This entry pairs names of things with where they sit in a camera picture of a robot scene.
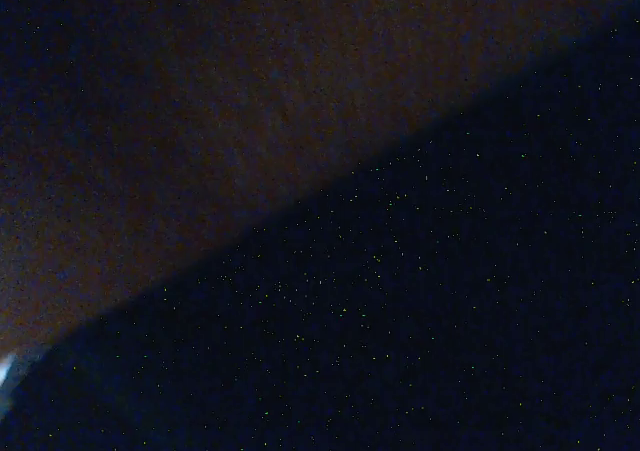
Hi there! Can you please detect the black cloth garment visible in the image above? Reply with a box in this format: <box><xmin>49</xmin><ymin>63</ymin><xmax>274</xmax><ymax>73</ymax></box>
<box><xmin>1</xmin><ymin>5</ymin><xmax>639</xmax><ymax>450</ymax></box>

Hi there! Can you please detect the orange jacket with white lining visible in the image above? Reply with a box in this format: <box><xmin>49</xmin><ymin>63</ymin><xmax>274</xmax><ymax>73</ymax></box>
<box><xmin>1</xmin><ymin>0</ymin><xmax>633</xmax><ymax>353</ymax></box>

